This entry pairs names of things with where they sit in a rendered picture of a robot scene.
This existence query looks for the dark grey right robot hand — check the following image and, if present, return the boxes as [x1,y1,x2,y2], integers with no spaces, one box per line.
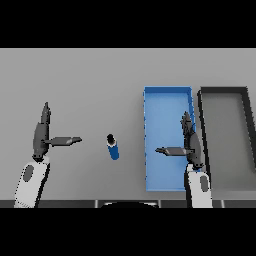
[154,110,205,170]

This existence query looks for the dark grey rectangular bin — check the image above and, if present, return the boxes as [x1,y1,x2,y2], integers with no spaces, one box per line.
[196,86,256,193]

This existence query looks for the blue rectangular bin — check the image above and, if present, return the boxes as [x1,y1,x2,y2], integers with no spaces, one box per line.
[142,85,197,193]

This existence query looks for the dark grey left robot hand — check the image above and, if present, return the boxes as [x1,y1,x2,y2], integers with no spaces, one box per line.
[32,101,83,163]

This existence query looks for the blue pipe with dark end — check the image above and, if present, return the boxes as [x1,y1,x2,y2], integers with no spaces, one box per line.
[105,133,120,161]

